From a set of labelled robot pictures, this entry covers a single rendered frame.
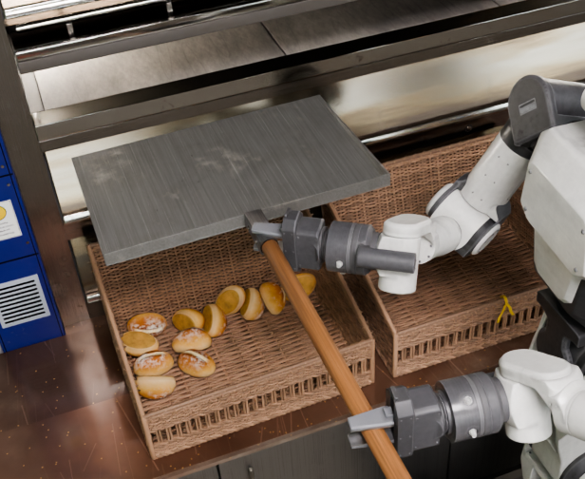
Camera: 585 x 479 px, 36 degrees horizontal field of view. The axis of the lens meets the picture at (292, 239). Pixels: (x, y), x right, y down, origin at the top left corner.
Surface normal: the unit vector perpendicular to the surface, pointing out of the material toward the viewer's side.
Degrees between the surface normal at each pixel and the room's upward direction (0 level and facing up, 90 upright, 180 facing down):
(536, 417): 64
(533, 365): 26
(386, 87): 70
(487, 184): 75
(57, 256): 90
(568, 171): 46
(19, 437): 0
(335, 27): 0
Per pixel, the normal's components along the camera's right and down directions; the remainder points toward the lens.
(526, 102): -0.85, 0.00
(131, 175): -0.06, -0.76
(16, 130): 0.34, 0.59
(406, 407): 0.11, -0.10
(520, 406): 0.17, 0.22
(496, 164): -0.61, 0.33
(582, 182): -0.73, -0.36
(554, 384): 0.03, -0.43
